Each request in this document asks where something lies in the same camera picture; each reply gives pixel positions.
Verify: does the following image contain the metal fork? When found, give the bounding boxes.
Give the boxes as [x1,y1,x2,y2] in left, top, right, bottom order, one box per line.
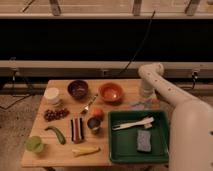
[80,94,98,114]

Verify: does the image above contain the bunch of red grapes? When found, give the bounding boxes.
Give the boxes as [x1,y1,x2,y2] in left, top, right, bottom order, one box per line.
[44,108,69,122]

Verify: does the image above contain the green chili pepper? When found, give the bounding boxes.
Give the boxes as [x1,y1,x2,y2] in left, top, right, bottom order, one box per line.
[44,126,66,145]

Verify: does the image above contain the light blue towel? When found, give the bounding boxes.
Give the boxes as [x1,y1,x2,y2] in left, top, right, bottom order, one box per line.
[129,100,152,110]

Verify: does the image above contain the light green cup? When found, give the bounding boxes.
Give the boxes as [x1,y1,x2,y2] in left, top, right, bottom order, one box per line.
[25,136,44,153]

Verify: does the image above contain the dark purple bowl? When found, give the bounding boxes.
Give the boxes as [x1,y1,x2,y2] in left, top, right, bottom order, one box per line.
[67,80,88,100]

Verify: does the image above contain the blue grey sponge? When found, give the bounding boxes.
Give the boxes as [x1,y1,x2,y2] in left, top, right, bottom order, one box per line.
[137,130,151,152]

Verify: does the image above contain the red orange bowl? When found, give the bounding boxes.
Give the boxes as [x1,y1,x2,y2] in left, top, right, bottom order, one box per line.
[99,82,124,103]

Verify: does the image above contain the striped dark cloth block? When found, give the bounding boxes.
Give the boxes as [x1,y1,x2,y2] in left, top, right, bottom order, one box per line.
[71,117,84,143]

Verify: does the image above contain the black hanging cable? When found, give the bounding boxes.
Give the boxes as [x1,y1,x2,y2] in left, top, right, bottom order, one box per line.
[117,9,157,77]

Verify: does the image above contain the black cable left floor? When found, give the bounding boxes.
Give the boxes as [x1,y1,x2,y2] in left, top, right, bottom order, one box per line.
[0,71,36,111]

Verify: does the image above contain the small metal cup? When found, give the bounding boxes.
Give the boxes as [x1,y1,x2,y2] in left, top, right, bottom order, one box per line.
[87,117,101,134]

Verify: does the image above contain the green plastic tray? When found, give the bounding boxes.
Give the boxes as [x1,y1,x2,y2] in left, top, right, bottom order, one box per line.
[108,110,169,164]

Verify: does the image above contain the black cable floor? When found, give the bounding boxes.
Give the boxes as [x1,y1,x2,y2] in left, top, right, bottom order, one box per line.
[0,71,36,111]
[178,71,199,92]

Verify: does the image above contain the yellow banana piece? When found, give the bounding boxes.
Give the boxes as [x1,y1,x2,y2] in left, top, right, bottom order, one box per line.
[72,147,100,157]

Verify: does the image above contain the black cable right floor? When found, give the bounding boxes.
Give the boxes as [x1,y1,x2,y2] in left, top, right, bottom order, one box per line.
[178,71,199,92]

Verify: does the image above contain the orange fruit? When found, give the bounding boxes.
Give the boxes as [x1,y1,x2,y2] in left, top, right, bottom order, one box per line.
[91,108,104,120]

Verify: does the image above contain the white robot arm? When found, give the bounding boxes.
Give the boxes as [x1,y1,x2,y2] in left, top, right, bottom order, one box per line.
[138,63,213,171]

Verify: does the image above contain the white lidded jar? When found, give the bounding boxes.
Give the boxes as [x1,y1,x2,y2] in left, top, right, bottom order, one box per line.
[44,87,61,106]

